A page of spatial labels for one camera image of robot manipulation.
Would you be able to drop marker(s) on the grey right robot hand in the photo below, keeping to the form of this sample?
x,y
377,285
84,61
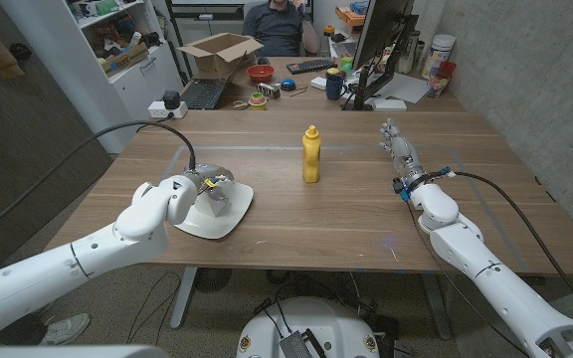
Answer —
x,y
403,151

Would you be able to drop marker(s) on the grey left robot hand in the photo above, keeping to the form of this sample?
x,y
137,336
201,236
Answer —
x,y
209,175

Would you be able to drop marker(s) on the white cube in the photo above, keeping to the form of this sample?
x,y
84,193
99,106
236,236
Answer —
x,y
219,206

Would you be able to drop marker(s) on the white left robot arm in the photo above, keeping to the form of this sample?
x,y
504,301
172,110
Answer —
x,y
67,268

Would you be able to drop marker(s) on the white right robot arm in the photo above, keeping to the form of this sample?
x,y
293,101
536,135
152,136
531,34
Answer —
x,y
500,288

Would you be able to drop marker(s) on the white paper plate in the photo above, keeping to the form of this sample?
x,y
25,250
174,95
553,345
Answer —
x,y
239,209

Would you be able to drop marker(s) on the yellow mustard bottle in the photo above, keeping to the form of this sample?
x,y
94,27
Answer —
x,y
311,159

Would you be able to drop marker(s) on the dark steel bottle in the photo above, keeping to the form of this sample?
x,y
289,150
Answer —
x,y
408,54

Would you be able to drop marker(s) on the flat white box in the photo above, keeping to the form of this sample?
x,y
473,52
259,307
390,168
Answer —
x,y
390,105

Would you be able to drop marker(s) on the white paper sheet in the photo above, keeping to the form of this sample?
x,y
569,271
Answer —
x,y
406,88

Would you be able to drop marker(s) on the white power strip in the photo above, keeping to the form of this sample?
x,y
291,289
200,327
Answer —
x,y
159,110

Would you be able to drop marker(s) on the black laptop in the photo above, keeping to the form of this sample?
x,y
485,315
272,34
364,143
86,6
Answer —
x,y
204,93

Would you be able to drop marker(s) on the black power adapter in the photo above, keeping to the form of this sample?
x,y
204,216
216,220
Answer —
x,y
171,99

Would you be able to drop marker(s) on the colourful tape roll stack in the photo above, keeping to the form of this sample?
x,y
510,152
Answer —
x,y
257,102

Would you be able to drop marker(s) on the dark blue mug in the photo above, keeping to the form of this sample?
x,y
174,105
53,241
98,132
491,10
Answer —
x,y
334,87

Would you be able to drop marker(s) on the white canister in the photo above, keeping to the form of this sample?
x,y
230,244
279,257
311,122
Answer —
x,y
438,54

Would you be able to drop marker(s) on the grey striped box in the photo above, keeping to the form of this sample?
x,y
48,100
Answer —
x,y
268,90

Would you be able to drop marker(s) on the black round fan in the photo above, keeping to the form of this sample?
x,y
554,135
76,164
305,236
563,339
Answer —
x,y
212,279

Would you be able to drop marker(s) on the green cup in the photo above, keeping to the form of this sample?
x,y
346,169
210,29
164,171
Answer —
x,y
346,63

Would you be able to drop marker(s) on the small white box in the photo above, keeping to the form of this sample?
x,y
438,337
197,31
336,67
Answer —
x,y
319,83

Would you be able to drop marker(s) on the red bowl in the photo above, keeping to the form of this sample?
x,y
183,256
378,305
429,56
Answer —
x,y
260,74

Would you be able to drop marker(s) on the open cardboard box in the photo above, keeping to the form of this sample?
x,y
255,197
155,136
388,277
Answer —
x,y
217,57

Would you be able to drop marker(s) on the blue round gadget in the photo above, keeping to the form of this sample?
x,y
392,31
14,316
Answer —
x,y
288,84

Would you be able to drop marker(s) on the white shelf cabinet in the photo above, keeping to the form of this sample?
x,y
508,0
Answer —
x,y
137,74

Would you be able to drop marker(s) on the black monitor with stand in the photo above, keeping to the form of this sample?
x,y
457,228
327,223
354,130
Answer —
x,y
381,30

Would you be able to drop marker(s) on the black keyboard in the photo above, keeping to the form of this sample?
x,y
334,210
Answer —
x,y
310,65

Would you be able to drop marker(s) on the grey table leg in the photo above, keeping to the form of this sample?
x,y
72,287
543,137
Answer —
x,y
437,308
183,301

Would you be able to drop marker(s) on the small orange jar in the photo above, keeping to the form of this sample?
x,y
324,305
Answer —
x,y
329,30

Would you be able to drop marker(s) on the brown cardboard box with print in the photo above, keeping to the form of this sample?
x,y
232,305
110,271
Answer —
x,y
126,58

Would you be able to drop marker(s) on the orange box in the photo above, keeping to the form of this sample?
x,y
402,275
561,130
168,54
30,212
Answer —
x,y
350,16

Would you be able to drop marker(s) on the person in dark shirt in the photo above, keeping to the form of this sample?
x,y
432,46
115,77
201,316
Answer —
x,y
276,30

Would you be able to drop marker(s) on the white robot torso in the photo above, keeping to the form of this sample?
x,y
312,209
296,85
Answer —
x,y
326,323

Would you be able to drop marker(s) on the black device on torso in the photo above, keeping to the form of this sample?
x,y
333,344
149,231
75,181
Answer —
x,y
296,345

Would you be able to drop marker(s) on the white sneaker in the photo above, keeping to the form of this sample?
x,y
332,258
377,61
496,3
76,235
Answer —
x,y
70,328

